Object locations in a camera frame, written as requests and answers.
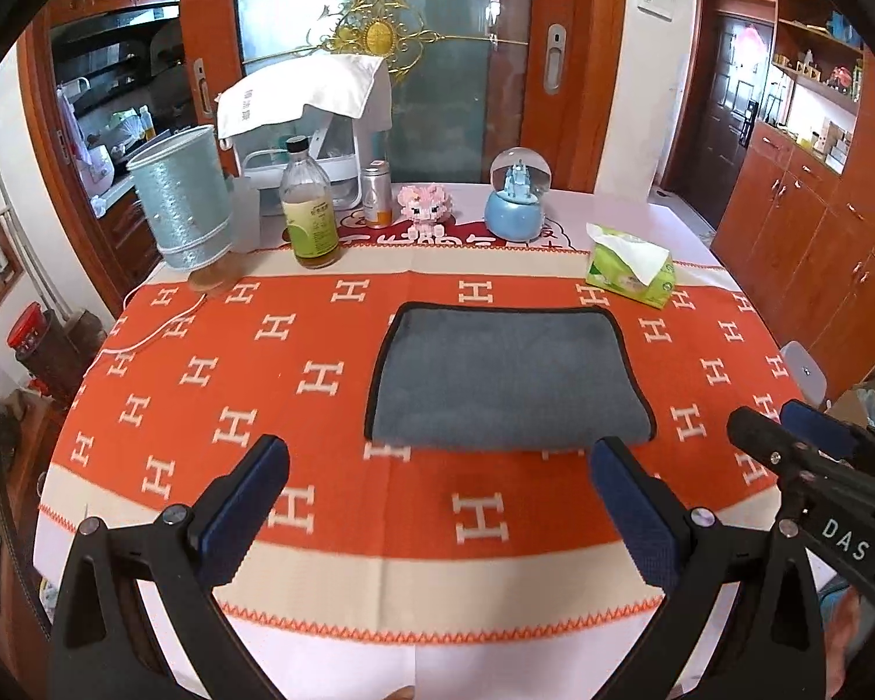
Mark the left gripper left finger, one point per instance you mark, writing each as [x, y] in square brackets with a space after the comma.
[103, 644]

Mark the pink toy figure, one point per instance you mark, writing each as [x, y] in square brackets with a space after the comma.
[426, 207]

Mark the purple and grey towel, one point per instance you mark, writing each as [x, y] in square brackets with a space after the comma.
[504, 379]

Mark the yellow liquid glass bottle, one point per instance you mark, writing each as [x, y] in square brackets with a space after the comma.
[307, 205]

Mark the wooden cabinet wall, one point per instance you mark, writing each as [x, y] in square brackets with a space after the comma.
[798, 234]

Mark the white appliance with paper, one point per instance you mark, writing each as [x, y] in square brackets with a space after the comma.
[339, 102]

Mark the dark entrance door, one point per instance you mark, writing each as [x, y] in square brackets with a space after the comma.
[727, 85]

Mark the glass sliding door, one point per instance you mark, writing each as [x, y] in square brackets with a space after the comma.
[470, 77]

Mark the red bucket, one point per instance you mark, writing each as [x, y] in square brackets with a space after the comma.
[29, 328]

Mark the white plastic stool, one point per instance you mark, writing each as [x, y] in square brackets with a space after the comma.
[806, 373]

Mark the small orange-label jar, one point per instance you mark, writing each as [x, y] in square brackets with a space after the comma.
[376, 194]

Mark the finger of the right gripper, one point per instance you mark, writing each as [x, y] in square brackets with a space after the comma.
[768, 442]
[818, 430]

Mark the blue snow globe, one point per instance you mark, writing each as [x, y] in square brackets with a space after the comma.
[514, 211]

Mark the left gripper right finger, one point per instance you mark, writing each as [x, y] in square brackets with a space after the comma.
[772, 642]

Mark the right hand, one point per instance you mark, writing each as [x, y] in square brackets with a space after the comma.
[851, 624]

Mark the green tissue box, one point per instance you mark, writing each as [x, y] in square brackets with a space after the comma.
[630, 266]

